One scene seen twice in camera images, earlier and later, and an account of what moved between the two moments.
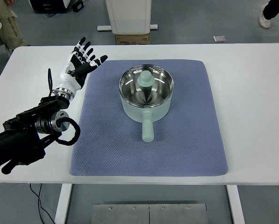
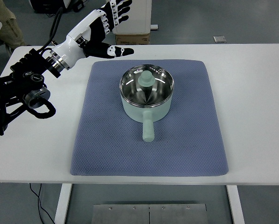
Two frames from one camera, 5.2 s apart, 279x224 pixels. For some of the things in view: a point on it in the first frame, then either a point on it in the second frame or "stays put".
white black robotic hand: [76, 69] → [86, 41]
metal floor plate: [149, 213] stays put
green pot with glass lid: [146, 91] stays put
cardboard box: [132, 39] stays put
